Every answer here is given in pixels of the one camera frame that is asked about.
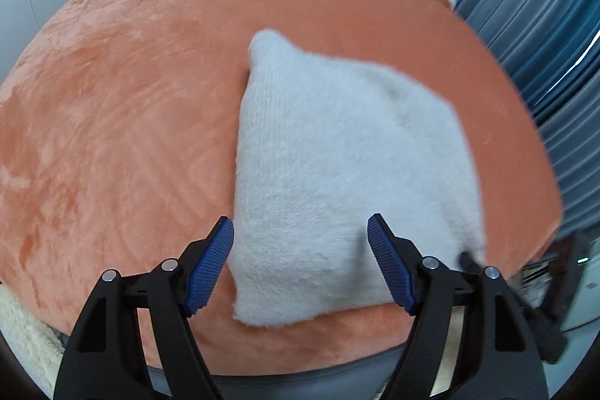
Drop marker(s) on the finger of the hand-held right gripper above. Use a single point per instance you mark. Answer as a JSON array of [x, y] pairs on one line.
[[565, 278], [539, 325]]

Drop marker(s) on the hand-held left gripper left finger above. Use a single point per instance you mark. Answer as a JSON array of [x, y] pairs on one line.
[[211, 262]]

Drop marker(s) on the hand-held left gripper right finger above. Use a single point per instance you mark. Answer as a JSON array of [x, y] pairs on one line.
[[391, 262]]

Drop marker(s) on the grey knit sweater black hearts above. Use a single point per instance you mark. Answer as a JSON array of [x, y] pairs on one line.
[[347, 175]]

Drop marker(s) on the white appliance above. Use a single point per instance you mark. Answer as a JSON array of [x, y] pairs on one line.
[[586, 297]]

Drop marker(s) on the orange plush blanket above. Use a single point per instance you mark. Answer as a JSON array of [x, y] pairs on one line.
[[117, 123]]

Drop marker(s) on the cream fluffy cloth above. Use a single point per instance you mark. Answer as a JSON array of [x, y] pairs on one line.
[[28, 334]]

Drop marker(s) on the grey-blue curtain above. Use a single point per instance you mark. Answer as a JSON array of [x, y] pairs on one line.
[[529, 30]]

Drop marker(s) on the grey leather bed frame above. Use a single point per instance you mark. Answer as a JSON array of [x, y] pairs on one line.
[[290, 386]]

